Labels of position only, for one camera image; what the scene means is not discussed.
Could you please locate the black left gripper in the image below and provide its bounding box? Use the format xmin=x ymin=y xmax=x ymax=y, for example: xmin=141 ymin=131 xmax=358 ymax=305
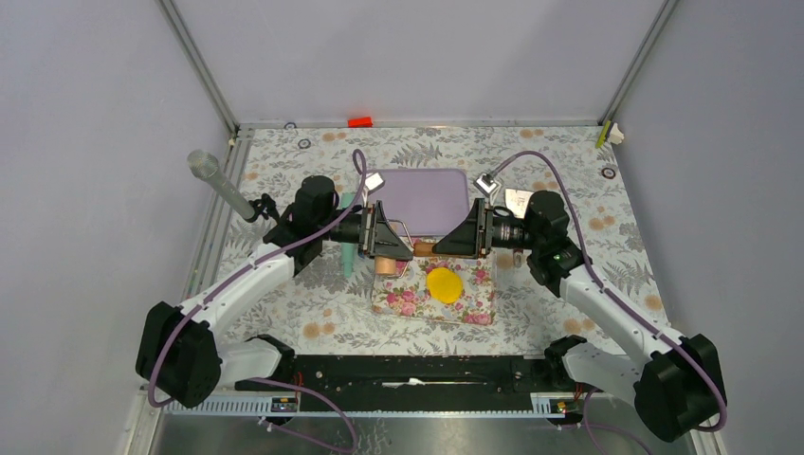
xmin=318 ymin=201 xmax=413 ymax=263

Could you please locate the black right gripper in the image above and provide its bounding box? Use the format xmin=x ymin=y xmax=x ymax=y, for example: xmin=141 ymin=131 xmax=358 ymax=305
xmin=432 ymin=197 xmax=542 ymax=261

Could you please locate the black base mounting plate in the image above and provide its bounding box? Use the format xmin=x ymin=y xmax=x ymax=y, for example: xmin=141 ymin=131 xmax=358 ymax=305
xmin=272 ymin=355 xmax=590 ymax=413

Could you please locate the purple plastic tray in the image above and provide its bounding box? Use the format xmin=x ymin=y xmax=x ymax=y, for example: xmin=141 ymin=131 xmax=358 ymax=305
xmin=369 ymin=169 xmax=469 ymax=236

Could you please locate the white yellow corner clip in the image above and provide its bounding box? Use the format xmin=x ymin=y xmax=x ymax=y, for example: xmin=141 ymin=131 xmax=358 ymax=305
xmin=595 ymin=120 xmax=625 ymax=149

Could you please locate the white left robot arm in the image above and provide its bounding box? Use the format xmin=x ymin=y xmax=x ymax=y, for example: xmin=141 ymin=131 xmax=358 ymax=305
xmin=135 ymin=175 xmax=413 ymax=408

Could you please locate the red block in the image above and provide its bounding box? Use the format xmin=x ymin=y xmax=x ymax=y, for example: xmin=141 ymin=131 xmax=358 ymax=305
xmin=347 ymin=117 xmax=374 ymax=128

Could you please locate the floral tablecloth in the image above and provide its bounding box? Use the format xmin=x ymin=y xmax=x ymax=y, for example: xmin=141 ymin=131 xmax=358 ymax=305
xmin=224 ymin=127 xmax=667 ymax=355

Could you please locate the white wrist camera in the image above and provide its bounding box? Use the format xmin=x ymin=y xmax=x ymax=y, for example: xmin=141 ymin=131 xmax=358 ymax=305
xmin=364 ymin=173 xmax=385 ymax=194
xmin=474 ymin=173 xmax=502 ymax=198

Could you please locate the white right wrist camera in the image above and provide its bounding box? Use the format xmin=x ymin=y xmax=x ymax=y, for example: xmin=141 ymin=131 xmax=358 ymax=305
xmin=474 ymin=173 xmax=502 ymax=198

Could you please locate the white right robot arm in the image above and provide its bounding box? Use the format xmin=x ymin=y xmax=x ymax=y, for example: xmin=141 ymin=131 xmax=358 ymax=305
xmin=432 ymin=191 xmax=727 ymax=442

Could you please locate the wooden dough roller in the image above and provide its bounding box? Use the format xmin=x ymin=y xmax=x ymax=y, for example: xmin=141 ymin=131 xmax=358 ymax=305
xmin=371 ymin=220 xmax=435 ymax=278

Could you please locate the floral rectangular tray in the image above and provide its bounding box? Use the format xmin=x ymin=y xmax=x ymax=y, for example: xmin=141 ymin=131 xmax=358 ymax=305
xmin=370 ymin=239 xmax=497 ymax=326

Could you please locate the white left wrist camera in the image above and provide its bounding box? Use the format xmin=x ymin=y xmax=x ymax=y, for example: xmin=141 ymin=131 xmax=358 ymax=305
xmin=364 ymin=173 xmax=385 ymax=194

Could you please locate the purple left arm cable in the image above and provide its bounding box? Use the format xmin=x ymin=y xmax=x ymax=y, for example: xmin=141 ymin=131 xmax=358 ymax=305
xmin=146 ymin=148 xmax=370 ymax=455

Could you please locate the yellow dough piece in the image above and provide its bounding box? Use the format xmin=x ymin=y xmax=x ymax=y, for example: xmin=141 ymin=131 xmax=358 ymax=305
xmin=426 ymin=267 xmax=464 ymax=304

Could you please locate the teal handled tool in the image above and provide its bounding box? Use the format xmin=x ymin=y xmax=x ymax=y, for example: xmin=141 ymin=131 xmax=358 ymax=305
xmin=339 ymin=192 xmax=356 ymax=278

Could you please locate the silver microphone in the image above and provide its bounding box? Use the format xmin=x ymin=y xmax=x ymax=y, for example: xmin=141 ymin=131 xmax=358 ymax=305
xmin=187 ymin=150 xmax=257 ymax=223

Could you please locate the black mini tripod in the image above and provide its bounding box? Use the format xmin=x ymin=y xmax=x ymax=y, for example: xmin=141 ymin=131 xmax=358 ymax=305
xmin=249 ymin=193 xmax=298 ymax=253

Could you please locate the metal spatula wooden handle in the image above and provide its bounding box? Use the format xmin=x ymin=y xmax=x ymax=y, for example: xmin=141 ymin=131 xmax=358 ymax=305
xmin=504 ymin=189 xmax=533 ymax=268

